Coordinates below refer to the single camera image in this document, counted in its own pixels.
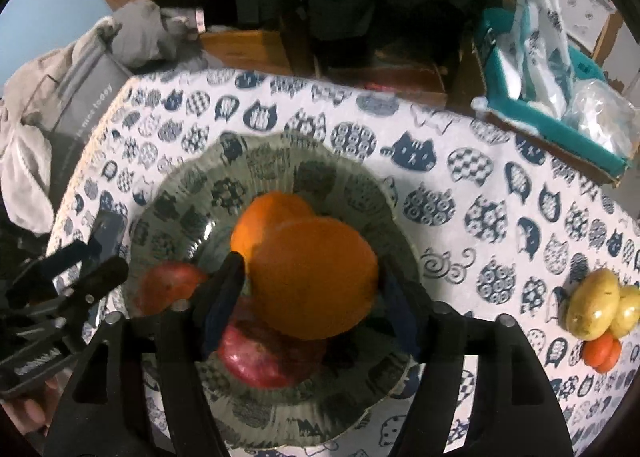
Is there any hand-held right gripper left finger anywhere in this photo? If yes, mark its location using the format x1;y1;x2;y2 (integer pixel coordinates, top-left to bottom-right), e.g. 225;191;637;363
44;252;248;457

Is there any black smartphone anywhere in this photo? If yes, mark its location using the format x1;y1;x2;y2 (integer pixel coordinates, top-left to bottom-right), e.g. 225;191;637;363
90;211;127;270

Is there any person's left hand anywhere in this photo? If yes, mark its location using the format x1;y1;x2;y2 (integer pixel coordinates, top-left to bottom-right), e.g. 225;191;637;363
0;377;63;438

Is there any cat-print tablecloth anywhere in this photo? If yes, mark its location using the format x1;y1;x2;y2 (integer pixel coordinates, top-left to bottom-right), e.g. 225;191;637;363
47;68;640;457

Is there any dark red apple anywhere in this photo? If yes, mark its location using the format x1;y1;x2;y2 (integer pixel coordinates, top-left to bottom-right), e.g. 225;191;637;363
135;262;208;315

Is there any clear plastic bag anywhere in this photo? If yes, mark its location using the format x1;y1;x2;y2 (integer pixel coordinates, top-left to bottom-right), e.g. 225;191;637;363
562;79;640;158

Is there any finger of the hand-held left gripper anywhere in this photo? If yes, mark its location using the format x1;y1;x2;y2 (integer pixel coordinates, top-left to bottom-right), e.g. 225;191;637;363
62;255;131;310
7;239;88;298

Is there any small tangerine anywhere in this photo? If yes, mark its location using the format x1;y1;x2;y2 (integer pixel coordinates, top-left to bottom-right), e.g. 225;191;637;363
584;337;612;367
600;336;623;373

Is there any yellow lemon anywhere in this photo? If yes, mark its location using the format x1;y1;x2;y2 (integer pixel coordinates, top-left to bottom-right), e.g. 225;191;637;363
610;285;640;338
566;268;621;342

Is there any bright red apple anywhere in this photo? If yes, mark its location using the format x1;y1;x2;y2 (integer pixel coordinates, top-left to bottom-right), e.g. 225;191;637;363
217;297;328;390

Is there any large orange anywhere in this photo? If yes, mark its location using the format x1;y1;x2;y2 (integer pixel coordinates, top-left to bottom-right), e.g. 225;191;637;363
230;192;316;263
252;218;379;340

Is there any clear glass fruit bowl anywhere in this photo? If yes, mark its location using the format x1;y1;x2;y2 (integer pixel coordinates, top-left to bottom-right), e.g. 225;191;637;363
122;132;426;450

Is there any white perforated basket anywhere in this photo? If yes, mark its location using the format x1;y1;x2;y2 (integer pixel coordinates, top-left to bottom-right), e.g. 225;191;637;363
555;0;618;55

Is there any grey fabric bag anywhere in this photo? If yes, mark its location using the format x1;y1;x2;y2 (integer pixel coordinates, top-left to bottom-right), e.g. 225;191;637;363
42;44;133;208

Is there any white printed rice bag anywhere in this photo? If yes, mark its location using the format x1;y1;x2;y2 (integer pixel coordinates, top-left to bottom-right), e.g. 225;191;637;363
487;0;588;118

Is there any teal storage box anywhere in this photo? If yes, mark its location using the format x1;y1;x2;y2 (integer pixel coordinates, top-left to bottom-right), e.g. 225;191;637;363
472;7;628;178

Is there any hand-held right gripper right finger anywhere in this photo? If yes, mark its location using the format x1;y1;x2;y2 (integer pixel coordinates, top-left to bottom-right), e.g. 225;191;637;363
380;269;573;457

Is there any light grey garment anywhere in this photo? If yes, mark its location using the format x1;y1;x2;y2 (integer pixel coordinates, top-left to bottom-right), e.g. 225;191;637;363
0;19;126;233

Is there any wooden crate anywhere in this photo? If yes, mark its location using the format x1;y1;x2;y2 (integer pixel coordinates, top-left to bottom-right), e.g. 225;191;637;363
200;29;293;76

